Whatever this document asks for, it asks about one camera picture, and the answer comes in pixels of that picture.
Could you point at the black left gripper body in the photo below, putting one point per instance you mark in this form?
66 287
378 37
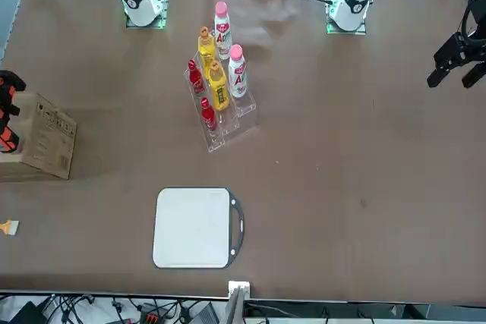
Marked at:
478 13

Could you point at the orange black barcode scanner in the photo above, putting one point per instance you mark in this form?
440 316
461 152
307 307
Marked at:
7 111

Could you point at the brown cardboard box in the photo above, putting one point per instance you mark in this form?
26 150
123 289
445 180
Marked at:
49 138

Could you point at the white bottle with pink cap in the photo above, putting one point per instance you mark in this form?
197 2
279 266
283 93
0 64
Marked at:
222 32
237 73

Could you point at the clear acrylic stepped shelf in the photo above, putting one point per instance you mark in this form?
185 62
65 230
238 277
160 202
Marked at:
228 130

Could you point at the yellow bottle with orange cap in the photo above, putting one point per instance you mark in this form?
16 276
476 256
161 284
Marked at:
206 49
218 89

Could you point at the small red bottle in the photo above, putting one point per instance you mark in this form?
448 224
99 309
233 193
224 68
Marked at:
208 115
195 79

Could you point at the white board with dark rim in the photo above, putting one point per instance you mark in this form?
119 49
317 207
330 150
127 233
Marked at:
191 225

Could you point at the grey power adapter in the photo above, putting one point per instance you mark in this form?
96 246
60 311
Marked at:
206 314

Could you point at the red black connector block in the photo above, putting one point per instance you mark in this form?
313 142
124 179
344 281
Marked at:
151 314

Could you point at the small white yellow scraper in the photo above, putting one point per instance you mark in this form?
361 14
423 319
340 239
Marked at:
10 227

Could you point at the aluminium frame post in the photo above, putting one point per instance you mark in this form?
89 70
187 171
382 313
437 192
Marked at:
239 301

